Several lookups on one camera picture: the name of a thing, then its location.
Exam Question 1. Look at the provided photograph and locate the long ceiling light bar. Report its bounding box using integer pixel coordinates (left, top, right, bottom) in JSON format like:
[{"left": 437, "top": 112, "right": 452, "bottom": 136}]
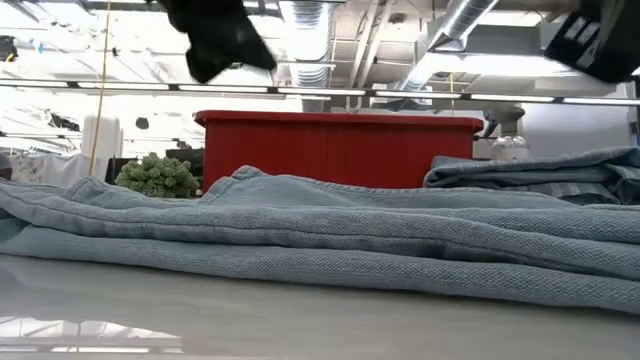
[{"left": 0, "top": 77, "right": 640, "bottom": 107}]

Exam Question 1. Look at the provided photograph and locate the white draped cloth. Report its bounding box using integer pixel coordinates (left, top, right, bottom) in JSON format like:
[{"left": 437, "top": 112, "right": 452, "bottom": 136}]
[{"left": 0, "top": 151, "right": 109, "bottom": 189}]

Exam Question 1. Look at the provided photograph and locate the potted green artificial plant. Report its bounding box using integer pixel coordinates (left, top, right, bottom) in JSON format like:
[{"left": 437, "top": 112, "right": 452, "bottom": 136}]
[{"left": 114, "top": 152, "right": 202, "bottom": 199}]

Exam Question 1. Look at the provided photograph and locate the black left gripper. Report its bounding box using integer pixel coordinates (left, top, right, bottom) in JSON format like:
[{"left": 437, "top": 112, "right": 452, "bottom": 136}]
[{"left": 157, "top": 0, "right": 279, "bottom": 85}]

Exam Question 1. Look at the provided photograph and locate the yellow hanging cable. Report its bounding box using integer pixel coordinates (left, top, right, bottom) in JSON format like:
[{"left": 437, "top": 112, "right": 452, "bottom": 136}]
[{"left": 87, "top": 0, "right": 112, "bottom": 177}]

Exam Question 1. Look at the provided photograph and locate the dark shelf unit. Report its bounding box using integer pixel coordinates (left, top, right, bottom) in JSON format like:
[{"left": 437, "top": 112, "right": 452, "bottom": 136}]
[{"left": 164, "top": 146, "right": 206, "bottom": 177}]

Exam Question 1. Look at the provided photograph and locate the clear spray bottle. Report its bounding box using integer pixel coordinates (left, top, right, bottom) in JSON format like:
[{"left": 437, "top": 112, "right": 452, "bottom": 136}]
[{"left": 482, "top": 104, "right": 532, "bottom": 162}]

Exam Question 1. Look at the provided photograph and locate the silver spiral air duct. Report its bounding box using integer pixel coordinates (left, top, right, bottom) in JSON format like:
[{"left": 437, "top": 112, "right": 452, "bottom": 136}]
[{"left": 399, "top": 0, "right": 501, "bottom": 92}]

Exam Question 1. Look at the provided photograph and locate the white standing column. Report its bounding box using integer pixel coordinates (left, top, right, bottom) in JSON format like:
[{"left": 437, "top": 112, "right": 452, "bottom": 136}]
[{"left": 80, "top": 113, "right": 125, "bottom": 166}]

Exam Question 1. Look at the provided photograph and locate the black ceiling dome camera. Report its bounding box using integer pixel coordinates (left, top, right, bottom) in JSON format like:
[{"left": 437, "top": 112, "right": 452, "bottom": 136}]
[{"left": 0, "top": 35, "right": 19, "bottom": 63}]

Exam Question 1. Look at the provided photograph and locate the silver corrugated air duct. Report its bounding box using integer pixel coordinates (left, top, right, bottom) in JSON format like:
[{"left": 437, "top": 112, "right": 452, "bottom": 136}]
[{"left": 278, "top": 0, "right": 335, "bottom": 90}]

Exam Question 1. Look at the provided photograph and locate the striped light blue shirt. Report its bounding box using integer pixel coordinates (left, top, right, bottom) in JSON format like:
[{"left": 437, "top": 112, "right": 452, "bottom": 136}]
[{"left": 423, "top": 145, "right": 640, "bottom": 207}]

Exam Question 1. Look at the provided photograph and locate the red plastic laundry bin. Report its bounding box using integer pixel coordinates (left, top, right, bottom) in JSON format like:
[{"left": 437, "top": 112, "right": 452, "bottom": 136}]
[{"left": 193, "top": 109, "right": 485, "bottom": 194}]

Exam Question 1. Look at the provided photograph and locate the plain light blue garment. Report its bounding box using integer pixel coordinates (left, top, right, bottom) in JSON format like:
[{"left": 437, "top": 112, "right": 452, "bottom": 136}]
[{"left": 0, "top": 164, "right": 640, "bottom": 316}]

